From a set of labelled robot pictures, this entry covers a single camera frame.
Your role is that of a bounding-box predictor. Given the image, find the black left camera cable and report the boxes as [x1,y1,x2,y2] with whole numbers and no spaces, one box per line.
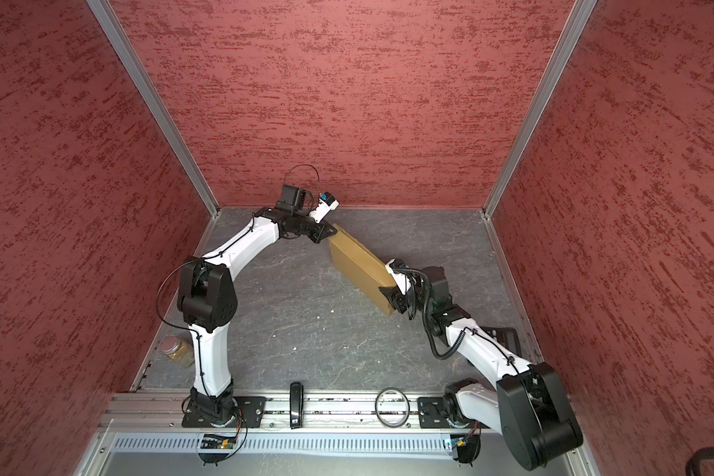
[284,163,322,198]

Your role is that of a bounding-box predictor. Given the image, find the black cable ring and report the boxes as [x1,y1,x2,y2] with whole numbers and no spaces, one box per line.
[374,388,412,430]

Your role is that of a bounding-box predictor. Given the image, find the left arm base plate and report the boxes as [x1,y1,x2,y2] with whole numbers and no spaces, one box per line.
[180,396,267,430]

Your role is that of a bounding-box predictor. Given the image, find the brown cardboard box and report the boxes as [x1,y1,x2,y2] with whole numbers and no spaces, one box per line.
[328,224,396,315]

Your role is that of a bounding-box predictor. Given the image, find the aluminium front rail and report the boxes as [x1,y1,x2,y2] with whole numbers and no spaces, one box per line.
[98,391,447,432]

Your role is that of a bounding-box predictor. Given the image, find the small glass jar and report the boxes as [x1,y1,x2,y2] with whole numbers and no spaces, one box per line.
[160,335,194,368]

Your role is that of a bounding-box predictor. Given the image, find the black calculator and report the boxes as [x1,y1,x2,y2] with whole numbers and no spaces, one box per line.
[483,327,523,356]

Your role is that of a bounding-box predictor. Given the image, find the black handheld device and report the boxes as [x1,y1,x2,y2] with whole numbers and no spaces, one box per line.
[290,382,305,430]

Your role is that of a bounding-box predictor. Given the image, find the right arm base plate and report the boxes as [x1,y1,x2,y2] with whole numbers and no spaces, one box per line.
[416,393,502,434]

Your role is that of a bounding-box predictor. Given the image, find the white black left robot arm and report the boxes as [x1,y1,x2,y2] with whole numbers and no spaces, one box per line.
[177,184,339,428]

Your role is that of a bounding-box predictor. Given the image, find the white slotted cable duct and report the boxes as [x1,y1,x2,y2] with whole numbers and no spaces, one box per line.
[111,432,451,458]

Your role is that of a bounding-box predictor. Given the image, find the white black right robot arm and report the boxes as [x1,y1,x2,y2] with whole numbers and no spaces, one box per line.
[380,260,584,470]

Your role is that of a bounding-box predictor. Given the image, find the left rear aluminium corner post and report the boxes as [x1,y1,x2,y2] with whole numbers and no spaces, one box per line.
[86,0,221,218]

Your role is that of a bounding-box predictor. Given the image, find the aluminium corner post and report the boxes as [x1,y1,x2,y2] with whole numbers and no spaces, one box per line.
[483,0,597,221]
[86,0,221,218]

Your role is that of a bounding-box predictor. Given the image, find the right rear aluminium corner post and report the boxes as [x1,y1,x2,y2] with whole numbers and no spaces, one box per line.
[483,0,597,221]

